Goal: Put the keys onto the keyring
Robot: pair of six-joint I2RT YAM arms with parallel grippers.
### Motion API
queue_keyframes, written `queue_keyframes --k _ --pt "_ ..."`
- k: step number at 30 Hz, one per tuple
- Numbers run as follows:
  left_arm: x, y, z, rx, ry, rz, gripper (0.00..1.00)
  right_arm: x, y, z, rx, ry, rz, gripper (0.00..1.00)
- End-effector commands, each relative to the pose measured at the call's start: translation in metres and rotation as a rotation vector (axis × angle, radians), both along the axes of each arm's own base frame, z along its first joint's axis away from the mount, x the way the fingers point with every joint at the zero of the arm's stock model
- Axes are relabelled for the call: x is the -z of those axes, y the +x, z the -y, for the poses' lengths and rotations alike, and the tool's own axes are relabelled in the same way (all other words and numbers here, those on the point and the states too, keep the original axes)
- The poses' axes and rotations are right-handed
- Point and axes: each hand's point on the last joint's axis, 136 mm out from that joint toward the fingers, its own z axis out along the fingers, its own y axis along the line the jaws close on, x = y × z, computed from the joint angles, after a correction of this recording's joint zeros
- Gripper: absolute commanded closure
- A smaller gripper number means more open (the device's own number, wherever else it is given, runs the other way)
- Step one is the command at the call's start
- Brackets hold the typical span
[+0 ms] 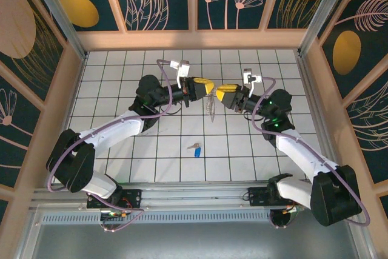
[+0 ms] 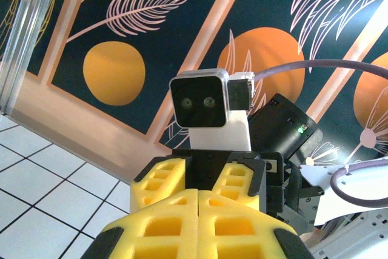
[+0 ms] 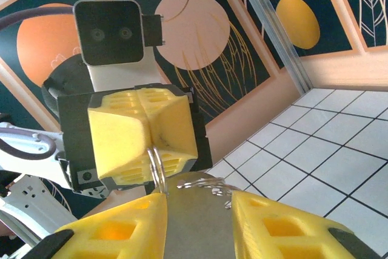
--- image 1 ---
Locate silver key with blue tag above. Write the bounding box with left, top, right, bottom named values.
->
left=186, top=142, right=203, bottom=159

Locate grey metal panel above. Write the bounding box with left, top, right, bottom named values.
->
left=30, top=224, right=364, bottom=259

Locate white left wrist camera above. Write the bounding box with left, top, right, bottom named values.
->
left=169, top=60, right=192, bottom=89

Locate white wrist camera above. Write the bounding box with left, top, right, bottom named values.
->
left=169, top=60, right=192, bottom=89
left=242, top=68, right=262, bottom=96

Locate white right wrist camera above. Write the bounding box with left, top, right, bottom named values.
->
left=242, top=68, right=262, bottom=96

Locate aluminium side rail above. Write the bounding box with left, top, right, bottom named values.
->
left=295, top=55, right=343, bottom=183

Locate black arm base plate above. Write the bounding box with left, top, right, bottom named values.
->
left=87, top=189, right=143, bottom=210
left=247, top=186, right=275, bottom=207

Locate aluminium mounting rail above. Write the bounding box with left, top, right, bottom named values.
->
left=28, top=181, right=360, bottom=211

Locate aluminium frame post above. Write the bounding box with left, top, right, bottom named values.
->
left=24, top=0, right=89, bottom=59
left=298, top=0, right=356, bottom=58

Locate small circuit board with wires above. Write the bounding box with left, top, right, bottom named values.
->
left=99, top=209, right=134, bottom=221
left=269, top=206, right=304, bottom=229

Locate grey slotted cable duct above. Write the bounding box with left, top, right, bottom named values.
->
left=41, top=212, right=273, bottom=225

